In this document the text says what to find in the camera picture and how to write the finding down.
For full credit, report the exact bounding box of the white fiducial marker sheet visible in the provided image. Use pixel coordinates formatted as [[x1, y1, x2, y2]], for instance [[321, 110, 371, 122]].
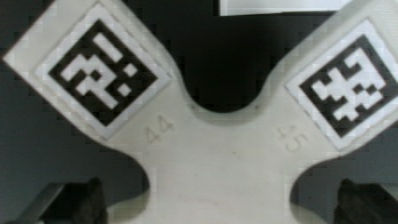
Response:
[[218, 0, 352, 16]]

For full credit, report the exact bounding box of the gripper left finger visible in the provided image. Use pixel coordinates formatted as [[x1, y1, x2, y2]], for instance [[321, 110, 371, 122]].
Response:
[[10, 178, 108, 224]]

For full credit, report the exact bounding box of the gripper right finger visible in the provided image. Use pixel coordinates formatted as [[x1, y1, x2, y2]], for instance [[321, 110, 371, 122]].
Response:
[[334, 179, 398, 224]]

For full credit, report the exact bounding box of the white cross-shaped table base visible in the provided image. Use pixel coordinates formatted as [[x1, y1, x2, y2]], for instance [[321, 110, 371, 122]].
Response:
[[3, 0, 398, 224]]

